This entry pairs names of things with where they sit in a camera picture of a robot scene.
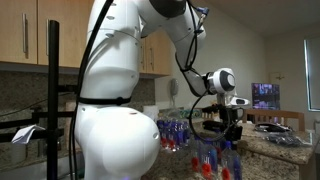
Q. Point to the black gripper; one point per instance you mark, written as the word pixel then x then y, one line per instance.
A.
pixel 227 120

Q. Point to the Fiji water bottle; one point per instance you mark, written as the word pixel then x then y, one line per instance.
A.
pixel 218 150
pixel 195 156
pixel 207 160
pixel 230 163

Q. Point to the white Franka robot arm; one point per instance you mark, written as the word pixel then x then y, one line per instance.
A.
pixel 113 143

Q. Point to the black soft pouch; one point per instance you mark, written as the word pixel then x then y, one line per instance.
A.
pixel 268 127

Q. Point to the wooden slatted chair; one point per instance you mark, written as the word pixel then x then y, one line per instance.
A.
pixel 273 115

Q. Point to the flat screen television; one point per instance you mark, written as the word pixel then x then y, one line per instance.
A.
pixel 265 96

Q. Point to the clear plastic bag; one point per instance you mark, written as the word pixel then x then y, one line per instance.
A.
pixel 283 140

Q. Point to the Fiji bottle multipack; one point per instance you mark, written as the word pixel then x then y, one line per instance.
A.
pixel 173 133

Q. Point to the white countertop container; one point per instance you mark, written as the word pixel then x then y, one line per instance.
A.
pixel 151 113

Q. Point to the wide white window blind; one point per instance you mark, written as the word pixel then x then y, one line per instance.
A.
pixel 313 73

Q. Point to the white folded paper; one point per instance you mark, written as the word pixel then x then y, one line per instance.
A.
pixel 26 133

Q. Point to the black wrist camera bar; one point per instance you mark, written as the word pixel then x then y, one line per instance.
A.
pixel 215 109

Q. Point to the white wall phone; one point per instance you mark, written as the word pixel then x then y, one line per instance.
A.
pixel 174 87

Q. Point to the cross-shaped wall fixture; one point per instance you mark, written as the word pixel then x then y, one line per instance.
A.
pixel 280 77

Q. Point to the black camera stand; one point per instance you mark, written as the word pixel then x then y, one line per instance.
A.
pixel 53 100

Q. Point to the wooden wall cabinets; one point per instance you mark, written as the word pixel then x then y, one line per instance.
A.
pixel 16 30

